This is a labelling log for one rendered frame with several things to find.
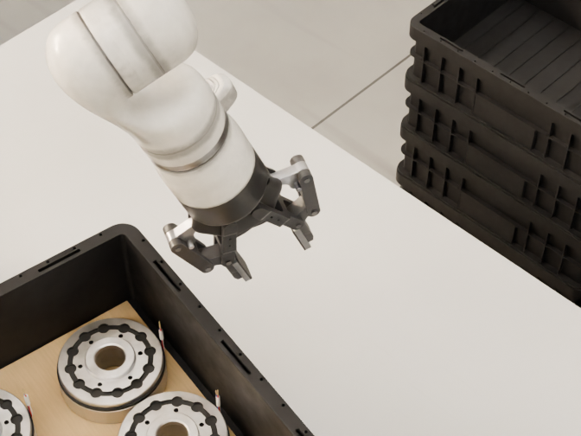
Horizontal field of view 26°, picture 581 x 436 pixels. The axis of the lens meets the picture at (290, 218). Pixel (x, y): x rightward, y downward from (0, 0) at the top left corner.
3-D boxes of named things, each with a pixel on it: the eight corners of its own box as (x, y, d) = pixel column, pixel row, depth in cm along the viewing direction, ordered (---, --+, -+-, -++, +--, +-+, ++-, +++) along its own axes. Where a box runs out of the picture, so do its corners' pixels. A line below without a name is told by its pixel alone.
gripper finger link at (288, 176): (262, 189, 104) (264, 205, 106) (314, 172, 105) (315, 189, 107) (252, 168, 106) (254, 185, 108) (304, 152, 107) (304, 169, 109)
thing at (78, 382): (181, 379, 120) (181, 375, 119) (84, 425, 116) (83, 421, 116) (135, 305, 125) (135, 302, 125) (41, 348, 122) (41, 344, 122)
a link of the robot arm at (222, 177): (231, 80, 106) (203, 35, 101) (277, 175, 100) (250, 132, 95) (137, 131, 107) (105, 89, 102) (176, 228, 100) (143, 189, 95)
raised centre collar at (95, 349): (144, 368, 120) (144, 364, 120) (98, 390, 118) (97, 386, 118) (123, 331, 123) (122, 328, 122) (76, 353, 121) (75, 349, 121)
